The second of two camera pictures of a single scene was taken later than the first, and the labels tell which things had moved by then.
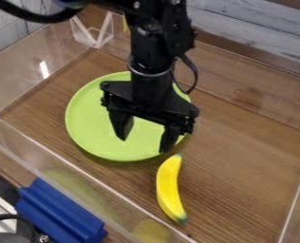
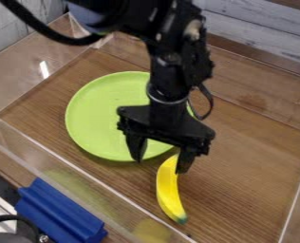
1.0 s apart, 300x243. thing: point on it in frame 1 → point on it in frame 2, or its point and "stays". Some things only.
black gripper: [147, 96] → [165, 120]
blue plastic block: [56, 215] stays
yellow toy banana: [167, 189] stays
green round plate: [91, 129] stays
